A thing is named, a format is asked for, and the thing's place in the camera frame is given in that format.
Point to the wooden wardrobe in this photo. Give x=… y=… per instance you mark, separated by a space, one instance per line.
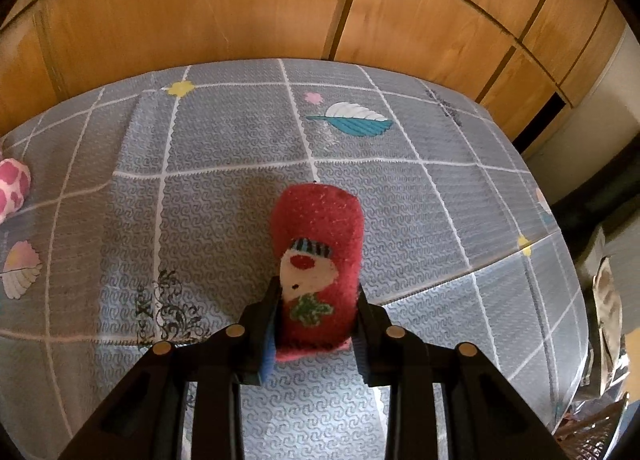
x=200 y=15

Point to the dark green chair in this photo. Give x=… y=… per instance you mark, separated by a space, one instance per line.
x=600 y=200

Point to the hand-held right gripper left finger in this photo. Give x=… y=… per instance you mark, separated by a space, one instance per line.
x=267 y=355

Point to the red snowman sock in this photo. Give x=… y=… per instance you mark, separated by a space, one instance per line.
x=320 y=220

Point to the wicker chair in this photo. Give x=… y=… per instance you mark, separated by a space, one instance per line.
x=595 y=432

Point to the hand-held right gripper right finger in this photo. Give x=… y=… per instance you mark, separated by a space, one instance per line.
x=365 y=345

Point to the pink spotted plush toy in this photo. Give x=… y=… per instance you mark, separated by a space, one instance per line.
x=12 y=187

